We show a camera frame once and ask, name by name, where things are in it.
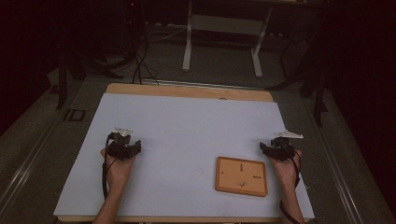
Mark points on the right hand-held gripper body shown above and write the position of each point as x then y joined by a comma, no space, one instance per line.
281,149

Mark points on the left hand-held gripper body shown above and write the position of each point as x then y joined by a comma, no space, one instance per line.
122,149

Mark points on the wooden board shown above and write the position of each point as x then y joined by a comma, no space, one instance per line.
232,182

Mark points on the person's left hand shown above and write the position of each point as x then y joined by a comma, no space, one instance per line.
118,171

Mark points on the person's right hand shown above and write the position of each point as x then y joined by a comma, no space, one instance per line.
286,172

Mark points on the metal screw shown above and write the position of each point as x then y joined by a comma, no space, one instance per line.
241,168

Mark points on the white table sheet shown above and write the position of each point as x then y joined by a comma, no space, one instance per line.
186,133

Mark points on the black metal stand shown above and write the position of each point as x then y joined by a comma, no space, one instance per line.
62,81
317,93

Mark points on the wooden table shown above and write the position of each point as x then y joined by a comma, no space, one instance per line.
186,91

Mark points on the metal floor rail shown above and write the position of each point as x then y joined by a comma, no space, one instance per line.
199,84

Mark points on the white desk frame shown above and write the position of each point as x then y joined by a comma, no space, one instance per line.
224,25

